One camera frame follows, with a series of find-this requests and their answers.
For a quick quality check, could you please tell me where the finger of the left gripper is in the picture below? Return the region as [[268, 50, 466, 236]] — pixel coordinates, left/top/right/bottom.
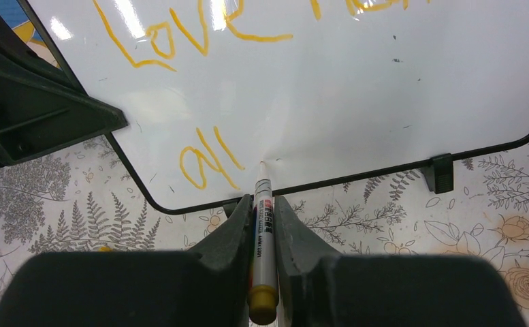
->
[[0, 16, 128, 168]]

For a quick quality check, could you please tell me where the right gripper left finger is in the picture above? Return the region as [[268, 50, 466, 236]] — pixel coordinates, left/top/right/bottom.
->
[[0, 195, 253, 326]]

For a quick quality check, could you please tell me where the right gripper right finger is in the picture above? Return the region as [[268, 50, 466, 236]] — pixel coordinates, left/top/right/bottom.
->
[[274, 196, 525, 326]]

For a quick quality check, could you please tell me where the white marker pen yellow end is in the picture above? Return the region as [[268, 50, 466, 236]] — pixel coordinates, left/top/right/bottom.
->
[[247, 162, 279, 325]]

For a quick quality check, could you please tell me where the small black-framed whiteboard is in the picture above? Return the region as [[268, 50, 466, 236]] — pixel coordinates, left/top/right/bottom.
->
[[21, 1, 529, 214]]

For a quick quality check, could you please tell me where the blue cartoon print cloth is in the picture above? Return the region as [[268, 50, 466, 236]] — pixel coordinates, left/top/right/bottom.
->
[[0, 0, 59, 68]]

